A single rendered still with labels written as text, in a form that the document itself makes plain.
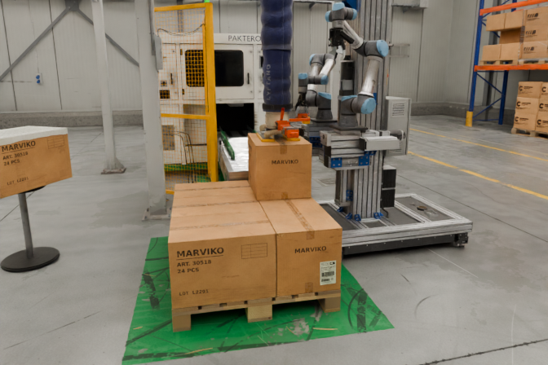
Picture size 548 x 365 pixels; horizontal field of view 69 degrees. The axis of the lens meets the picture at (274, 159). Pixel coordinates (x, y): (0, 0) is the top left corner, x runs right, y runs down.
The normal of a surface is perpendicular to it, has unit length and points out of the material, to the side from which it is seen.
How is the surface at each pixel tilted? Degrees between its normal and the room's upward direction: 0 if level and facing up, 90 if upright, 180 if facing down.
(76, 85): 90
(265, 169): 90
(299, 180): 90
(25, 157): 90
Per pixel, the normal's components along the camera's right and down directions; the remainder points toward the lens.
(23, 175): 0.94, 0.07
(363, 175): 0.25, 0.21
